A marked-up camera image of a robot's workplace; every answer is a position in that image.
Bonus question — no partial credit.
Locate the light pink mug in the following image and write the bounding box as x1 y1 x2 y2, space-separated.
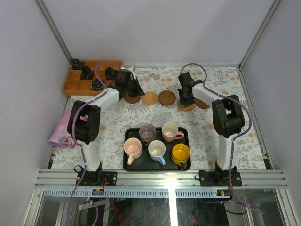
123 137 142 165

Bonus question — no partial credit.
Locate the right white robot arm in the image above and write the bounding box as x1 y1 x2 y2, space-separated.
178 73 245 186

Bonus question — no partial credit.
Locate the black serving tray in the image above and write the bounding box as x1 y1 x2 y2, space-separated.
123 127 191 172

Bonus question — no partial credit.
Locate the black green rolled item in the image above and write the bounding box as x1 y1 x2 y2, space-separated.
91 79 103 91

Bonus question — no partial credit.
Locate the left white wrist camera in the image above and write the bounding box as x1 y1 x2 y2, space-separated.
121 66 136 80

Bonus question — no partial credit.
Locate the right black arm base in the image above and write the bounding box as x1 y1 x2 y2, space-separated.
195 164 242 187

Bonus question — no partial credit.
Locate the purple printed cloth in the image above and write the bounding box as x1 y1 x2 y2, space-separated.
48 109 75 148

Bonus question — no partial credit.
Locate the aluminium front rail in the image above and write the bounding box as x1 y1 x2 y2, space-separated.
34 169 288 199

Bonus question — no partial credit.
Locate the woven rattan coaster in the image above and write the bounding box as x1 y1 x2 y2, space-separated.
142 91 158 105
177 100 196 112

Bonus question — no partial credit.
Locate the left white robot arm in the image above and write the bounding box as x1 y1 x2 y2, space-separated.
67 67 145 186

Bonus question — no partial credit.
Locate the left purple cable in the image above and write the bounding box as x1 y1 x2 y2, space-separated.
67 62 123 226

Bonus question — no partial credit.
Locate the brown wooden coaster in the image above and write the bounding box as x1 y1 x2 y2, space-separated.
158 90 176 106
194 98 210 109
124 94 141 104

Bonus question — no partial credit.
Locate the pink mug white inside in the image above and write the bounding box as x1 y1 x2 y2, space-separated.
161 122 185 142

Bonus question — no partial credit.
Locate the wooden compartment tray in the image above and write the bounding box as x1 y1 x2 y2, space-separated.
63 60 123 96

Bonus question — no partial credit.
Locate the yellow mug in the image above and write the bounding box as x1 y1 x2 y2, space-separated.
171 143 190 170

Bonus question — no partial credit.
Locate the light blue mug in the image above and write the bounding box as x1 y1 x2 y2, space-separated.
148 140 166 165

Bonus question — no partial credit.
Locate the purple glass cup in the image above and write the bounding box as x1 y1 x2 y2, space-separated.
139 124 157 143

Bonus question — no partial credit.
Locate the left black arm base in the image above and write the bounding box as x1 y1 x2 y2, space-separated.
73 164 118 187

